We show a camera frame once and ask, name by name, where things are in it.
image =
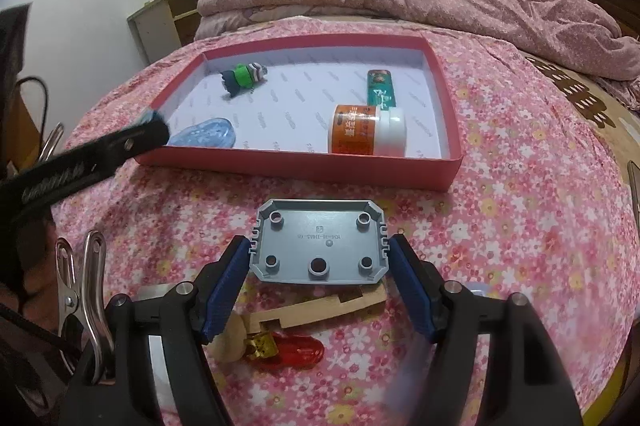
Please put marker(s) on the green bedside shelf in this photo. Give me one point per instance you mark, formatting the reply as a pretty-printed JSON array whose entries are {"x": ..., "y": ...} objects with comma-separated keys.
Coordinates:
[{"x": 160, "y": 27}]

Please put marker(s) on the brown patterned blanket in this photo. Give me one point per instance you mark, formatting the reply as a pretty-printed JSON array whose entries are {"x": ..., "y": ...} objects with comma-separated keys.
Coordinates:
[{"x": 610, "y": 120}]

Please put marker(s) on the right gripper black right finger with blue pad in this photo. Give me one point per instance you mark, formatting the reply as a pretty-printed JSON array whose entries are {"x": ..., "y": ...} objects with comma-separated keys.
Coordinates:
[{"x": 525, "y": 381}]

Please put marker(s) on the silver metal spring clip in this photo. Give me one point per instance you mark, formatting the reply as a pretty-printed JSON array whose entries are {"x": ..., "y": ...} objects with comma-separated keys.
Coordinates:
[{"x": 81, "y": 313}]

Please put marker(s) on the pink floral bed sheet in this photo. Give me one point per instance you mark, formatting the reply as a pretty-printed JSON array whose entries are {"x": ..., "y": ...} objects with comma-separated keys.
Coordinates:
[{"x": 539, "y": 206}]

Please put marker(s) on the green striped toy figure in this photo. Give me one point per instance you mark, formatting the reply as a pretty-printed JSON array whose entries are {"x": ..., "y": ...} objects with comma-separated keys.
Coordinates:
[{"x": 244, "y": 77}]

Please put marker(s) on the wooden mallet shaped piece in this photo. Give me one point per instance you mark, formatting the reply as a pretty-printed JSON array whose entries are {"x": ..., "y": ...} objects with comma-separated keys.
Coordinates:
[{"x": 229, "y": 345}]

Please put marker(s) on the white pill bottle orange label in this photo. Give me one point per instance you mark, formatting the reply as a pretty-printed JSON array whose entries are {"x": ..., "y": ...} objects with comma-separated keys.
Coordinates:
[{"x": 368, "y": 131}]

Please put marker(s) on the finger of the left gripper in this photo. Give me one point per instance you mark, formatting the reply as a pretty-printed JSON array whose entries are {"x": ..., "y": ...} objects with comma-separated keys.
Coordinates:
[{"x": 99, "y": 159}]

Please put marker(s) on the blue oval plastic disc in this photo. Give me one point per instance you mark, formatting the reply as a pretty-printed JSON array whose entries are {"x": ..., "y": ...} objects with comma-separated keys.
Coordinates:
[{"x": 215, "y": 133}]

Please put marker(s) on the red translucent lighter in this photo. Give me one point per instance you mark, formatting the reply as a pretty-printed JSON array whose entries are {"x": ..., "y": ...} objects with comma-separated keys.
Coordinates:
[{"x": 272, "y": 352}]

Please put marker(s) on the teal printed lighter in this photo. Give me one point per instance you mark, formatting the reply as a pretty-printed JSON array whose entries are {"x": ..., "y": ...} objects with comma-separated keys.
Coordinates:
[{"x": 380, "y": 89}]

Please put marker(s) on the grey plastic mounting plate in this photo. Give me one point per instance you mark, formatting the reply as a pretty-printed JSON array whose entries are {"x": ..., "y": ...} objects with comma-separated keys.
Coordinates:
[{"x": 319, "y": 242}]

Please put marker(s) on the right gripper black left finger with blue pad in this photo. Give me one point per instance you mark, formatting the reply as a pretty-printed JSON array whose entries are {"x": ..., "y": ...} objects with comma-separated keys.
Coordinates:
[{"x": 186, "y": 319}]

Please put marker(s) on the pink quilted duvet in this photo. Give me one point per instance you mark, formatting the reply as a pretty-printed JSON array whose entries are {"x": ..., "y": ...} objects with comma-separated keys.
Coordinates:
[{"x": 575, "y": 34}]

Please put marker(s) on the red shallow cardboard box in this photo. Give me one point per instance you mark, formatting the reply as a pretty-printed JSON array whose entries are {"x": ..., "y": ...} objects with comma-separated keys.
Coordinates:
[{"x": 282, "y": 125}]

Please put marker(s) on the smartphone with pink case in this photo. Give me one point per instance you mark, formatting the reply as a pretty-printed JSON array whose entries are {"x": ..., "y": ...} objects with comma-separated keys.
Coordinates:
[{"x": 634, "y": 182}]

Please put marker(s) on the white earbuds case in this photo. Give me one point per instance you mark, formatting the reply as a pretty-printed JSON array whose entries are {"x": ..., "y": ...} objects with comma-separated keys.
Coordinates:
[{"x": 164, "y": 397}]

